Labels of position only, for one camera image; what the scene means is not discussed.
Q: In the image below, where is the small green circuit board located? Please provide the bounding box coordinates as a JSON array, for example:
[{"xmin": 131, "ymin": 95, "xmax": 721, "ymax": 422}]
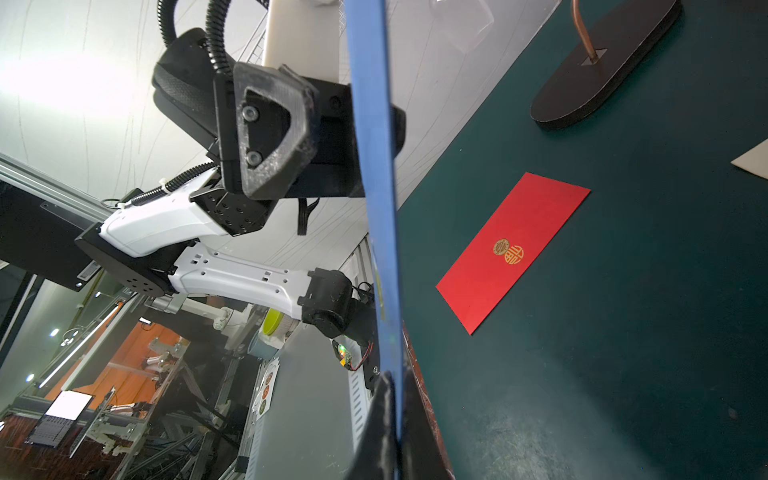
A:
[{"xmin": 331, "ymin": 340, "xmax": 358, "ymax": 372}]

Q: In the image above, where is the blue envelope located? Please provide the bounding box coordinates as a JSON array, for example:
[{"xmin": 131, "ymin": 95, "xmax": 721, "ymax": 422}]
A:
[{"xmin": 344, "ymin": 1, "xmax": 405, "ymax": 441}]

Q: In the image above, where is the cream yellow envelope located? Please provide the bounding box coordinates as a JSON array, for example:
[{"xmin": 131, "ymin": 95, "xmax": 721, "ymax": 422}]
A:
[{"xmin": 731, "ymin": 140, "xmax": 768, "ymax": 179}]

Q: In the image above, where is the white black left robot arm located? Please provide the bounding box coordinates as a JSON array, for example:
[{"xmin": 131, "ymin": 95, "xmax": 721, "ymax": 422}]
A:
[{"xmin": 76, "ymin": 28, "xmax": 381, "ymax": 387}]

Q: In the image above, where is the copper wine glass stand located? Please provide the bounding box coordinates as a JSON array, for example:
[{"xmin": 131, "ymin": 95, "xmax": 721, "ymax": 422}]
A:
[{"xmin": 530, "ymin": 0, "xmax": 682, "ymax": 130}]

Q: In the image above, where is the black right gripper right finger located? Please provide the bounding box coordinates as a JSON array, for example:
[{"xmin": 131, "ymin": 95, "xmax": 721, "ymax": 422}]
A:
[{"xmin": 400, "ymin": 369, "xmax": 452, "ymax": 480}]

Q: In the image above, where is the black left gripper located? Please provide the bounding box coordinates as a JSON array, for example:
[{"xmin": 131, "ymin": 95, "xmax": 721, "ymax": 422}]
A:
[{"xmin": 151, "ymin": 26, "xmax": 408, "ymax": 236}]

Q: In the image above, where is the red envelope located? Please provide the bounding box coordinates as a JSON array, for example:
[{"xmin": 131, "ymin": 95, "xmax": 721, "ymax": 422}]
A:
[{"xmin": 437, "ymin": 173, "xmax": 590, "ymax": 334}]

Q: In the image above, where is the clear wine glass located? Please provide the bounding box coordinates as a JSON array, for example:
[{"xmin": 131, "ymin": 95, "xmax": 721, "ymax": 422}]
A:
[{"xmin": 429, "ymin": 0, "xmax": 494, "ymax": 53}]

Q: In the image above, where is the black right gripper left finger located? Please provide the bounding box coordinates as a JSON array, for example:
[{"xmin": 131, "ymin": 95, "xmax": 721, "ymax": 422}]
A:
[{"xmin": 346, "ymin": 372, "xmax": 398, "ymax": 480}]

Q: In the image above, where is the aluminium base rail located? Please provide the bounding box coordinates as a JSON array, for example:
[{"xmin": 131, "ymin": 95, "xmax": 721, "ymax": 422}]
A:
[{"xmin": 239, "ymin": 233, "xmax": 457, "ymax": 480}]

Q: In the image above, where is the white vented strip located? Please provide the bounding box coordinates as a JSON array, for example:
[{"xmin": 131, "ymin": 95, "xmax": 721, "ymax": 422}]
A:
[{"xmin": 348, "ymin": 368, "xmax": 372, "ymax": 453}]

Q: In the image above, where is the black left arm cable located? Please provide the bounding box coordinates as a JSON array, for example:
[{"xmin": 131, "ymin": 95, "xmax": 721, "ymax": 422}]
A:
[{"xmin": 157, "ymin": 0, "xmax": 271, "ymax": 76}]

